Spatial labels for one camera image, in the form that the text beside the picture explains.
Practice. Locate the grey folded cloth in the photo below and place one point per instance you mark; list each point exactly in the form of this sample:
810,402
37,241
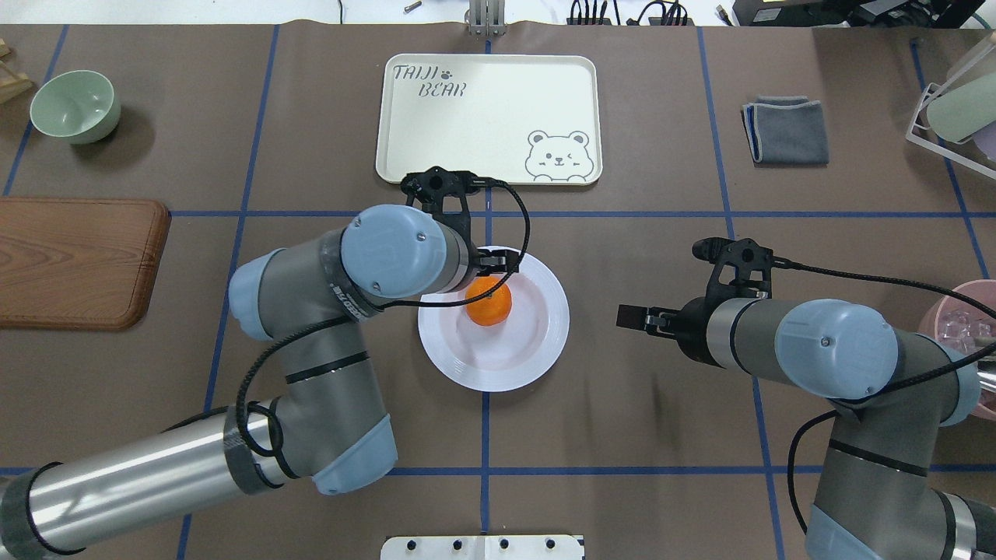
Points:
786,131

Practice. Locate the metal tongs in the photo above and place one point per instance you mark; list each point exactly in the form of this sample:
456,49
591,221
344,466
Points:
985,368

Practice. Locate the brown wooden tray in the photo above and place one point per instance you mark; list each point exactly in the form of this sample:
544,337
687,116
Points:
79,264

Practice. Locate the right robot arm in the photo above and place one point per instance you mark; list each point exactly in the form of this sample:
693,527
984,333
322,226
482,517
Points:
873,499

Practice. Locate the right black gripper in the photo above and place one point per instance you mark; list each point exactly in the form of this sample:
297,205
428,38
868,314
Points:
693,328

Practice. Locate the black equipment at back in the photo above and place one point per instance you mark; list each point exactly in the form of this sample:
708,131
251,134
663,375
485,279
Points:
878,14

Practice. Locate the wooden dish drying rack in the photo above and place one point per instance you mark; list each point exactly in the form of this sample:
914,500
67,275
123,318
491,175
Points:
12,82

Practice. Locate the white wire rack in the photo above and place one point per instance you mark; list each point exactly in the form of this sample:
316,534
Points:
977,152

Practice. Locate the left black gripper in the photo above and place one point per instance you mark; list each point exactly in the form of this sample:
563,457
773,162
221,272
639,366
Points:
491,267

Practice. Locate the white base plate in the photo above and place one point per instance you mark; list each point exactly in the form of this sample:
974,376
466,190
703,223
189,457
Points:
514,546

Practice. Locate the pink bowl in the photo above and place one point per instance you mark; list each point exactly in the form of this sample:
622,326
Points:
980,290

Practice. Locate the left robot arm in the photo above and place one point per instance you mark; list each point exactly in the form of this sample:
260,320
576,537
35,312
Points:
309,406

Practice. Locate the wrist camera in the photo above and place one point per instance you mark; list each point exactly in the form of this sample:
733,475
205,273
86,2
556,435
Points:
741,269
443,194

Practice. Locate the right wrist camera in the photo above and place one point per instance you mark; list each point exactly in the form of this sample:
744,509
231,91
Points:
741,269

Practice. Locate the clear ice cubes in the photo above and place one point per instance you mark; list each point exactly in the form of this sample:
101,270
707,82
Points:
964,333

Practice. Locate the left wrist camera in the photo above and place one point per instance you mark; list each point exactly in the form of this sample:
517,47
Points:
443,194

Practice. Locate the pale green plate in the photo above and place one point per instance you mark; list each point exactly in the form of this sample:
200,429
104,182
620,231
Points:
958,114

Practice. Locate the cream bear tray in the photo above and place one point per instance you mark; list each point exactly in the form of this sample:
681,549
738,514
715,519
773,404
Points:
522,118

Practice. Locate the light green bowl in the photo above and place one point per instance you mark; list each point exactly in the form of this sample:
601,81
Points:
77,107

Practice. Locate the white ribbed plate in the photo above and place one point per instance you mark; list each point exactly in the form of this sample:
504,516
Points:
508,355

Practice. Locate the orange fruit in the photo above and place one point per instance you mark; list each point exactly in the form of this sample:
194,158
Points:
492,310

